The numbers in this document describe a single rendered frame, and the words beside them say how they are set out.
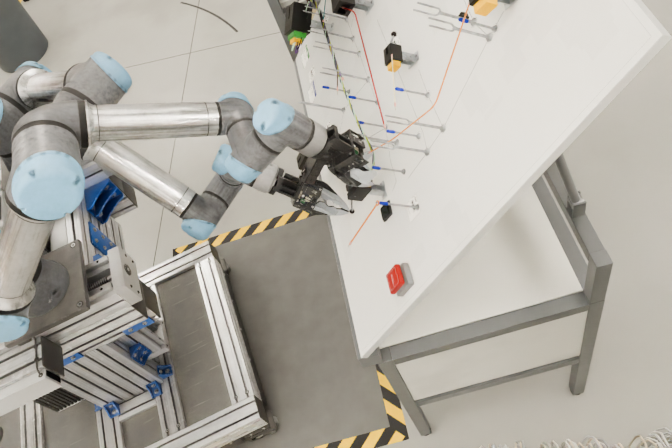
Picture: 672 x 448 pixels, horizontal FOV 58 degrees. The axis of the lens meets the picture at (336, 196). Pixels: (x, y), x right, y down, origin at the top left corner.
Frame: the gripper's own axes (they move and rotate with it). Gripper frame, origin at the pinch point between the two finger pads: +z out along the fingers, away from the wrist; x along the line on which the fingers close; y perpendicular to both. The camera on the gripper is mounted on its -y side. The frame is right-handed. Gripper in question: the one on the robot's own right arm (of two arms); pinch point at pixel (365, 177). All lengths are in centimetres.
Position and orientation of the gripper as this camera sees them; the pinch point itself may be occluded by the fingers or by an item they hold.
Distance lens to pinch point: 145.8
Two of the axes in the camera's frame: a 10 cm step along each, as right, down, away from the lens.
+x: -1.4, -8.4, 5.2
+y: 7.4, -4.3, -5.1
